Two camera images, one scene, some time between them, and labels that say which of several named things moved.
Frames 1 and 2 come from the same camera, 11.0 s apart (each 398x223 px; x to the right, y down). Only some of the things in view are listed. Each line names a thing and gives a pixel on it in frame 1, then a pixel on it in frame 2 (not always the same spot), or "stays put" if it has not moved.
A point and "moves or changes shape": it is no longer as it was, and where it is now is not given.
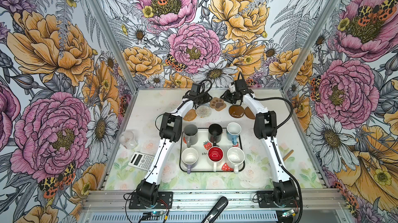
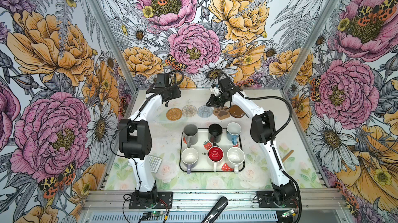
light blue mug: (233, 131) stays put
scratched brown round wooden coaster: (236, 111) stays put
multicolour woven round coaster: (203, 111) moves or changes shape
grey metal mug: (190, 135) stays put
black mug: (215, 133) stays put
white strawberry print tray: (202, 145) stays put
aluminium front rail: (199, 201) stays put
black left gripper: (207, 98) → (178, 93)
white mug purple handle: (189, 156) stays put
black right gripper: (226, 97) → (213, 102)
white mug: (236, 155) stays put
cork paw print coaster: (218, 104) moves or changes shape
